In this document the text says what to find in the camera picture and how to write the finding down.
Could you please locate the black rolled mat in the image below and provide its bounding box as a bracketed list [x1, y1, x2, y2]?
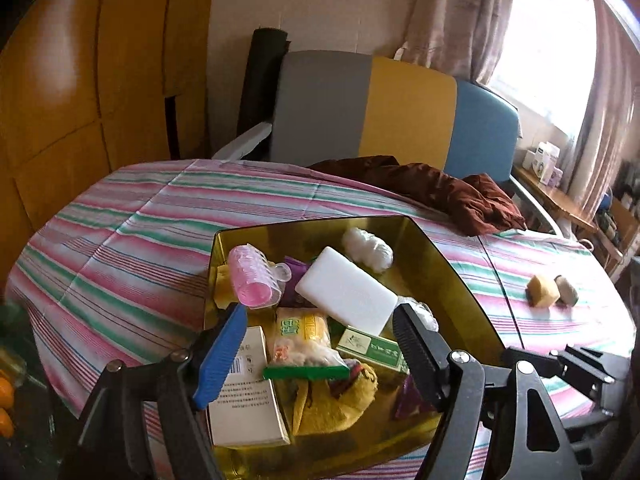
[237, 27, 291, 136]

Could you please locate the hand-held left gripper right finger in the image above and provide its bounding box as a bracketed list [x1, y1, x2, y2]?
[392, 302, 583, 480]

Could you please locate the small plastic wrap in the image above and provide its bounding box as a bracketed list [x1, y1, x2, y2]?
[400, 296, 440, 333]

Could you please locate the purple foil packet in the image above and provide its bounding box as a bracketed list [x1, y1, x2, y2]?
[395, 372, 438, 421]

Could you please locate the green paper box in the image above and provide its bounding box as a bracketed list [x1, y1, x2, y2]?
[336, 326, 411, 376]

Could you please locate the purple plastic item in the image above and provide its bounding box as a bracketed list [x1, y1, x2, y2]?
[280, 255, 313, 308]

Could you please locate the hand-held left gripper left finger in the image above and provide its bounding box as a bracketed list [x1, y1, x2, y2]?
[57, 302, 248, 480]

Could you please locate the grey yellow blue armchair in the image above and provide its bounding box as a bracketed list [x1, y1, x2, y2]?
[212, 50, 571, 238]

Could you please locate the white paper box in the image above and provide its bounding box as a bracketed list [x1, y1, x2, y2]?
[207, 326, 292, 448]

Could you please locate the gold cardboard tray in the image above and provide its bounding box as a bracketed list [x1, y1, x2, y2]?
[202, 216, 506, 480]

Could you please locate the green edged snack packet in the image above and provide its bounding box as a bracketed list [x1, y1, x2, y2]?
[262, 307, 351, 381]

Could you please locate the yellow sponge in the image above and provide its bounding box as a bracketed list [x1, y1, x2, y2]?
[526, 274, 560, 307]

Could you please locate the yellow towel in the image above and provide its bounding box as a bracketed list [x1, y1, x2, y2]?
[290, 362, 378, 436]

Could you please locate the patterned beige curtain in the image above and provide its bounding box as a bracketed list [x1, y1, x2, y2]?
[575, 0, 640, 221]
[402, 0, 516, 83]

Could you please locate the wooden rack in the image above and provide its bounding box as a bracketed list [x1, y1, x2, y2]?
[597, 160, 640, 271]

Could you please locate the wooden wardrobe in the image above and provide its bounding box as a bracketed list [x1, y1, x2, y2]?
[0, 0, 218, 261]

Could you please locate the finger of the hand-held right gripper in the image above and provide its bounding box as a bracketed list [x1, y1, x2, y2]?
[499, 347, 618, 431]
[547, 344, 632, 386]

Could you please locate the striped tablecloth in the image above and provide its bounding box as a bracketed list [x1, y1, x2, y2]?
[5, 159, 636, 466]

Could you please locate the white plastic bag ball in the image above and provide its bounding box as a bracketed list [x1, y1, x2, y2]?
[341, 227, 394, 273]

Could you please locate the pink hair roller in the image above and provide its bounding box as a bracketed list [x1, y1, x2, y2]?
[227, 243, 281, 308]

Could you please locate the brown cloth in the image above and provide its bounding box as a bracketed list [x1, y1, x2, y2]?
[307, 155, 527, 237]

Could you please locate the white sponge block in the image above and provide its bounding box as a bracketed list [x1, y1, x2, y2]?
[295, 246, 399, 336]

